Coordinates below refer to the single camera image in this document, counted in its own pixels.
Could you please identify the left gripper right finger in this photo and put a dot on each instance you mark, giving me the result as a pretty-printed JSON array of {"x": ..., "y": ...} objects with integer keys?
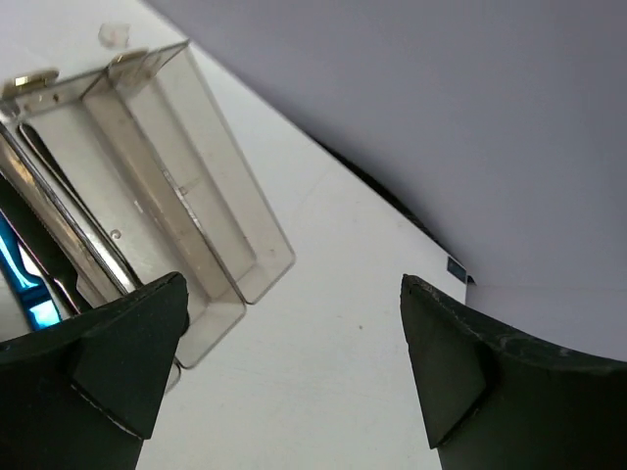
[{"x": 494, "y": 397}]

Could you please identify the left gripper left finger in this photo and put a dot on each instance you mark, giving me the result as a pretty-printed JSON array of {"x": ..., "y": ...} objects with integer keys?
[{"x": 86, "y": 392}]

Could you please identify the blue knife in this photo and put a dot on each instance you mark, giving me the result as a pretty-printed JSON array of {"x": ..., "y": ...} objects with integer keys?
[{"x": 26, "y": 303}]

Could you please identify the black spoon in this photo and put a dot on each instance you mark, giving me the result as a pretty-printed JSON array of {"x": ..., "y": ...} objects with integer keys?
[{"x": 33, "y": 140}]

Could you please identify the black knife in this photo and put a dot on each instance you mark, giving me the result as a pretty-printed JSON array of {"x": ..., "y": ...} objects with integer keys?
[{"x": 47, "y": 255}]

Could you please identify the clear compartment organizer tray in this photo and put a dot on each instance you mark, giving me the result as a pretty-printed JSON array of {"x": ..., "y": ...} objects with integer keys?
[{"x": 146, "y": 146}]

